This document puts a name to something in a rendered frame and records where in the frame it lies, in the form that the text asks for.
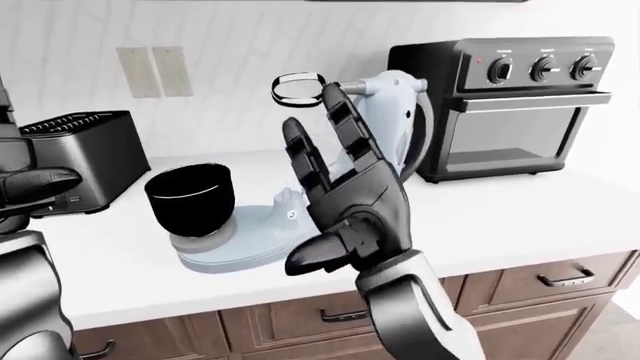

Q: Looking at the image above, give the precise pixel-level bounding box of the black mixing bowl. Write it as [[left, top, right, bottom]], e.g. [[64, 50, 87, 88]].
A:
[[143, 161, 237, 239]]

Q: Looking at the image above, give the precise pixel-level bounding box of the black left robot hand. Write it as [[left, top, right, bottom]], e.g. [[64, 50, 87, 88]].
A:
[[0, 135, 84, 217]]

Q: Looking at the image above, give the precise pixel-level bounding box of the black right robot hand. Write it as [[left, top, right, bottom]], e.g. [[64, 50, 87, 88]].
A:
[[282, 81, 416, 281]]

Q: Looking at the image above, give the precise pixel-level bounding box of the pale blue stand mixer base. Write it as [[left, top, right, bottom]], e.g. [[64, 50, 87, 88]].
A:
[[172, 186, 322, 276]]

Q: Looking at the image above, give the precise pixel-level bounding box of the black drawer handle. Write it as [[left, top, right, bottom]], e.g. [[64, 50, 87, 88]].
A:
[[537, 265, 597, 288], [319, 306, 372, 324], [78, 338, 117, 358]]

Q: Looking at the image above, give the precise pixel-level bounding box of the black wire mixer attachment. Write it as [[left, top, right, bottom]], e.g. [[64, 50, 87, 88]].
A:
[[270, 70, 329, 109]]

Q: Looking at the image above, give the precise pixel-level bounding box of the black oven knob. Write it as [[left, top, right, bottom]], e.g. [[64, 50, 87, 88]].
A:
[[529, 54, 562, 81], [570, 53, 603, 81], [487, 56, 516, 82]]

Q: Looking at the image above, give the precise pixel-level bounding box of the brown wooden base cabinet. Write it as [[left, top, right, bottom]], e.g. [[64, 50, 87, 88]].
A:
[[69, 249, 640, 360]]

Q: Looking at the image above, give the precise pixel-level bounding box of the pale blue stand mixer head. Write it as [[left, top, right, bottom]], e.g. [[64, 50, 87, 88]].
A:
[[341, 69, 433, 182]]

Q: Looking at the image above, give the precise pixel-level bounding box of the black slot toaster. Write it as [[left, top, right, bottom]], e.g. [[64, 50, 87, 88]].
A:
[[18, 109, 153, 218]]

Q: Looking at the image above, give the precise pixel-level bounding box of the black toaster oven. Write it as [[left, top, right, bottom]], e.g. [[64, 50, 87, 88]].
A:
[[387, 35, 617, 185]]

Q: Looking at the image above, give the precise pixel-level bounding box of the beige wall plate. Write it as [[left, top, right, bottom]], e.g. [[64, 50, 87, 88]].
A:
[[115, 45, 165, 100], [151, 45, 195, 99]]

